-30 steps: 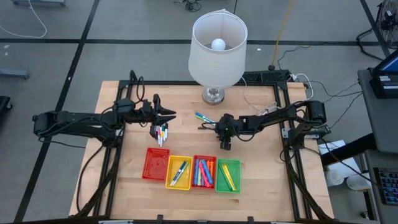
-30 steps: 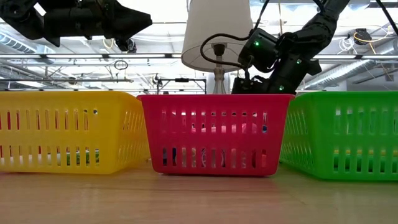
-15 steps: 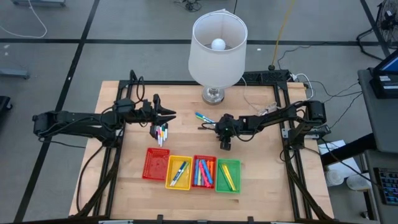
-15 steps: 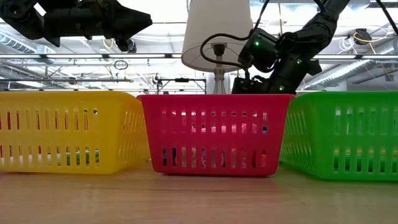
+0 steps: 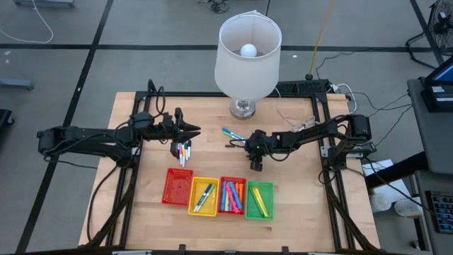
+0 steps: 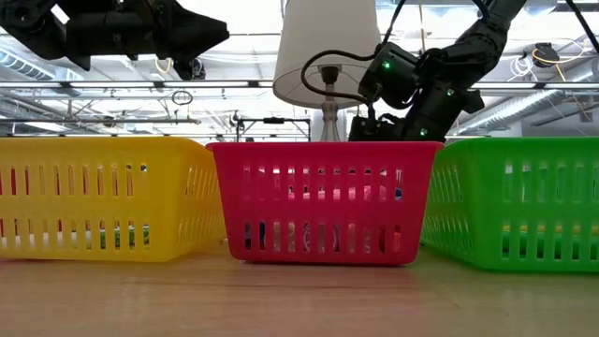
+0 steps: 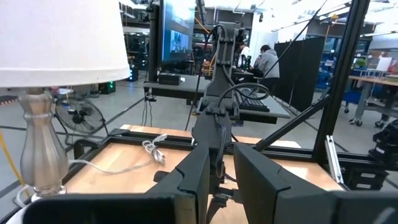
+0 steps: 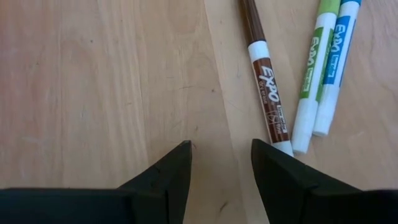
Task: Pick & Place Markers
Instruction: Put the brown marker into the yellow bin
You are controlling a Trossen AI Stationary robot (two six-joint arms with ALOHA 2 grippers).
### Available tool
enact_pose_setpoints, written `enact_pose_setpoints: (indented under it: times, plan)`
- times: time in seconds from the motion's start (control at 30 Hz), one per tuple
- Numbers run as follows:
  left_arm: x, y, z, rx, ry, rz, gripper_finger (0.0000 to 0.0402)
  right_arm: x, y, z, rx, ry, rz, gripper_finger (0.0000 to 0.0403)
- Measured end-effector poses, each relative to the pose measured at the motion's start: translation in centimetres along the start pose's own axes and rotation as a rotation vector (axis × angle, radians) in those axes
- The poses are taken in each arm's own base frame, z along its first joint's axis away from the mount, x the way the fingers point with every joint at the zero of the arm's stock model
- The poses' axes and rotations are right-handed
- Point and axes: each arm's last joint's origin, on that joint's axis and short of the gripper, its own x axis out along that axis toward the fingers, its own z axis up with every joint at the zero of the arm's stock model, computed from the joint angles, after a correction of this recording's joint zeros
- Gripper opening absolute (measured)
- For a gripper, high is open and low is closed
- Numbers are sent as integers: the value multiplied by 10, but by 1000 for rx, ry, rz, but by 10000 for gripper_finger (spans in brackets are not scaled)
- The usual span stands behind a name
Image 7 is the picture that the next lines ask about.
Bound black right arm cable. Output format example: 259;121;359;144
216;82;271;109

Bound white shade table lamp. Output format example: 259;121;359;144
0;0;131;224

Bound black room partition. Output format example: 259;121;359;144
273;36;326;113

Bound black computer monitor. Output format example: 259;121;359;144
147;0;197;83

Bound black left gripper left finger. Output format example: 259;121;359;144
23;145;211;224

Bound white lamp cord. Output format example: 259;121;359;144
15;133;169;209

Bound computer tower blue lights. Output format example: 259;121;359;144
126;63;140;83

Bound person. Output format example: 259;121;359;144
238;43;253;71
253;44;280;94

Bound black floor fan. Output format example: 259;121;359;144
55;98;108;136

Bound black aluminium table frame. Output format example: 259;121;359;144
60;0;398;194

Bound small black box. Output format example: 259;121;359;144
157;72;187;86

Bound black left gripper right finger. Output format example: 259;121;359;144
233;143;398;224

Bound wooden top work table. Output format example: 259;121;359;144
343;67;398;129

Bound black camera device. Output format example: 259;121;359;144
368;119;398;166

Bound black keyboard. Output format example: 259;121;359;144
233;88;271;113

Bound silver aluminium bracket bar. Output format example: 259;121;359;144
324;134;345;185

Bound yellow extension cable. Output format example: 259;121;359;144
0;128;32;200

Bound grey monitor desk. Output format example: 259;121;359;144
142;73;218;101

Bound white paper sheet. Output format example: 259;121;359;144
273;140;302;149

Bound grey keyboard desk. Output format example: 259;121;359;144
196;93;292;125

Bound black box green light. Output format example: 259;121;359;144
98;80;117;95

